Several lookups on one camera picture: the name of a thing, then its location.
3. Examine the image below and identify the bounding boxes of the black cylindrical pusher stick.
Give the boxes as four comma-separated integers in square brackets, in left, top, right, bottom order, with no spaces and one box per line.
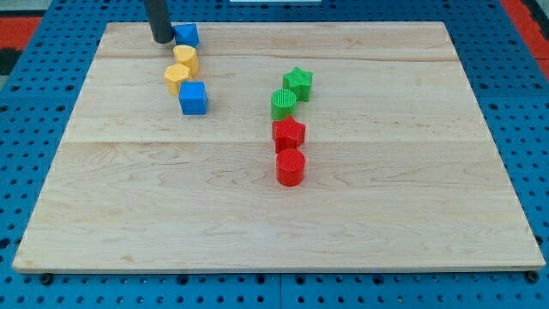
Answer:
[143,0,174,44]

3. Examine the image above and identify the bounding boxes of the yellow hexagon block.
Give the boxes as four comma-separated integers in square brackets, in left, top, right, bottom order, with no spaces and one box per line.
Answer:
[164,64,192,96]

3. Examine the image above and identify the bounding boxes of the blue cube block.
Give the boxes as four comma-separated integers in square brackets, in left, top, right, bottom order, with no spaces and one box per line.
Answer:
[178,81,208,115]

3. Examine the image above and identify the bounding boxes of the blue diamond block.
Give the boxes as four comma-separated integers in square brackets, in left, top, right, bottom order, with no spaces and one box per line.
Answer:
[172,23,200,47]

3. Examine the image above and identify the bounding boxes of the yellow rounded block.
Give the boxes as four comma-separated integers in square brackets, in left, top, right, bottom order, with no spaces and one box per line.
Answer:
[173,45,199,75]

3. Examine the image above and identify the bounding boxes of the green cylinder block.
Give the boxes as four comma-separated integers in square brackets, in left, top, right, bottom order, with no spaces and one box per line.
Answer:
[270,89,297,121]

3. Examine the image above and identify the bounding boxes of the green star block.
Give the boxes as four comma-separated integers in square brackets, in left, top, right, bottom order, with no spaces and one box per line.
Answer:
[282,67,313,102]

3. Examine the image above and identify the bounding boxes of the light wooden board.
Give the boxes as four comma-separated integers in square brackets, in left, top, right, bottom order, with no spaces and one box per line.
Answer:
[13,21,546,274]

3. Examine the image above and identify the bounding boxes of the red star block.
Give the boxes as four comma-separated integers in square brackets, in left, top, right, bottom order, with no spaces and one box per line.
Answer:
[272,116,306,154]

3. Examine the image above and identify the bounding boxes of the red cylinder block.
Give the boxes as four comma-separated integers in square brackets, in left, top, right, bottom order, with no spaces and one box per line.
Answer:
[275,148,305,186]

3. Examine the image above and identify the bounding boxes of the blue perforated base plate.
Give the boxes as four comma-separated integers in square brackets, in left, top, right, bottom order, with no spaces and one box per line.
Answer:
[1,1,548,308]

